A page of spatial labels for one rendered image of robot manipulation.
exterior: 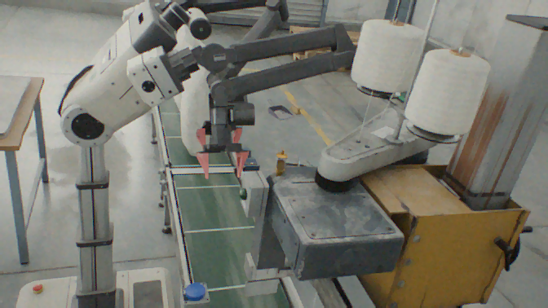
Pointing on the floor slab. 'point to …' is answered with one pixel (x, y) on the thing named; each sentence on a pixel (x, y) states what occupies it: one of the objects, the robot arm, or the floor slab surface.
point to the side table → (14, 141)
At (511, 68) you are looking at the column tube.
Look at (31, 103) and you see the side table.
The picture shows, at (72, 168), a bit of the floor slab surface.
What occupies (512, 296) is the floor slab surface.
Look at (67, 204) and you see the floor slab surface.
